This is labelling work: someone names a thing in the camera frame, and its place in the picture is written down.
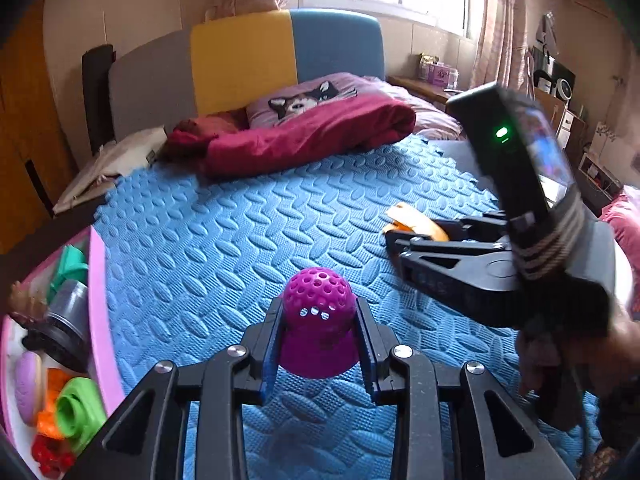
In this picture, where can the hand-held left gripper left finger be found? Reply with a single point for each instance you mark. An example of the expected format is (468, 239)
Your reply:
(270, 355)

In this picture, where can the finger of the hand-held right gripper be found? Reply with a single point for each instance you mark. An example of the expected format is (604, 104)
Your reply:
(430, 247)
(480, 225)

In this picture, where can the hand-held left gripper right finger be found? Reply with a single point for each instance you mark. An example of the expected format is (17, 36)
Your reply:
(367, 355)

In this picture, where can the orange curved toy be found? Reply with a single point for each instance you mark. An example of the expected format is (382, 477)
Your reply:
(417, 222)

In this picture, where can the purple perforated dome toy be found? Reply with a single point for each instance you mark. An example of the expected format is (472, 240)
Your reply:
(317, 300)

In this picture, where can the pink-rimmed white tray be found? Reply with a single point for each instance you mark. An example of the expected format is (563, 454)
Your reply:
(102, 320)

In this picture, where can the grey black cylinder toy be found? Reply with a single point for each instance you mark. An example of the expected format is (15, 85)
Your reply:
(70, 310)

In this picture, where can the teal green toy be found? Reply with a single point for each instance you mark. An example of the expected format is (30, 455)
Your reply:
(72, 262)

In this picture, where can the orange cube block toy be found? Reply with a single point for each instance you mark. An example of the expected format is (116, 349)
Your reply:
(47, 417)

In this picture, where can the red toy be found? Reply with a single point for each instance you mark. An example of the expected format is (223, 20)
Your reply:
(47, 455)

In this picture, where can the purple oval toy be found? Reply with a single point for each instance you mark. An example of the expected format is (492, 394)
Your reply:
(27, 385)

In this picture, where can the person's right hand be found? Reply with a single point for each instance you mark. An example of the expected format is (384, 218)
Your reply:
(615, 360)

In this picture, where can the cardboard box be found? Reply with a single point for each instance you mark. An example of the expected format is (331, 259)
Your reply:
(547, 102)

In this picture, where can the light pink bedsheet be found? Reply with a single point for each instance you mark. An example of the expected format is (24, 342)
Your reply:
(435, 120)

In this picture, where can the purple box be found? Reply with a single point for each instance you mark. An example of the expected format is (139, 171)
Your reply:
(440, 74)

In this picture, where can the wooden bedside desk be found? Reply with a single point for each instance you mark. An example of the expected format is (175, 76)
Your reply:
(420, 87)

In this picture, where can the pink cloth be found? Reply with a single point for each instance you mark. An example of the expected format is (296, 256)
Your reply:
(625, 220)

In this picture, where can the blue foam mat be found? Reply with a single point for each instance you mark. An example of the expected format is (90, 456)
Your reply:
(200, 240)

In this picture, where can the maroon blanket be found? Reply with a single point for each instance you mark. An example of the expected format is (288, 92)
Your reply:
(310, 135)

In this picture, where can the purple cat pillow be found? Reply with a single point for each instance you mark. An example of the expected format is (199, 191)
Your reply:
(300, 102)

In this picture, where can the white canvas bag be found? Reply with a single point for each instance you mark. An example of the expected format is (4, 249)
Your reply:
(115, 160)

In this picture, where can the brown-haired doll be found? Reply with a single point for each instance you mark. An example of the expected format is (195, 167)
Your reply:
(22, 300)

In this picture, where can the grey yellow blue headboard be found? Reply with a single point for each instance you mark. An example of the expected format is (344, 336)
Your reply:
(240, 60)

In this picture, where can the black rolled mat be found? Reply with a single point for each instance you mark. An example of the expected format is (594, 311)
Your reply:
(97, 95)

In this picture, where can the wooden wardrobe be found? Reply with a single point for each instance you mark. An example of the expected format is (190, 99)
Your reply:
(25, 135)

